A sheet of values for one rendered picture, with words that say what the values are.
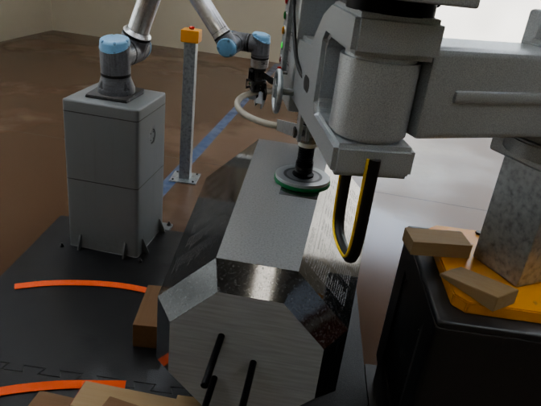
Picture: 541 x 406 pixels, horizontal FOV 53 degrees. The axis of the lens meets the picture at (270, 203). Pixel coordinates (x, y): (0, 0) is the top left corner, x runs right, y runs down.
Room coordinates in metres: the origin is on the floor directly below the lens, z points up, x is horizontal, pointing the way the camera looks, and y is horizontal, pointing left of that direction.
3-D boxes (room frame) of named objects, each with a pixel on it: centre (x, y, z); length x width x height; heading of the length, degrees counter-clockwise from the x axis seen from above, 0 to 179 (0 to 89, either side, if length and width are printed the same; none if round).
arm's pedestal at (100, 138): (2.75, 0.86, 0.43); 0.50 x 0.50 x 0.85; 83
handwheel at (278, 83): (1.82, -0.01, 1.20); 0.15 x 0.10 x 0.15; 9
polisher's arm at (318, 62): (1.56, -0.16, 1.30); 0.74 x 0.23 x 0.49; 9
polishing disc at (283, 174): (1.95, -0.11, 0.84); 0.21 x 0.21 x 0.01
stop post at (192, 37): (3.72, 0.66, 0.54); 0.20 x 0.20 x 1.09; 88
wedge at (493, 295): (1.39, -0.64, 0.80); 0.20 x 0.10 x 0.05; 35
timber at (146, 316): (1.98, 0.46, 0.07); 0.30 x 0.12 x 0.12; 2
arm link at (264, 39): (2.76, 0.14, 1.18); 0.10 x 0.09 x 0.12; 78
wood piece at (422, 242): (1.61, -0.57, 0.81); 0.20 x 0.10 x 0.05; 96
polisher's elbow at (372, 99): (1.30, -0.21, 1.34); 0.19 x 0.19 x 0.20
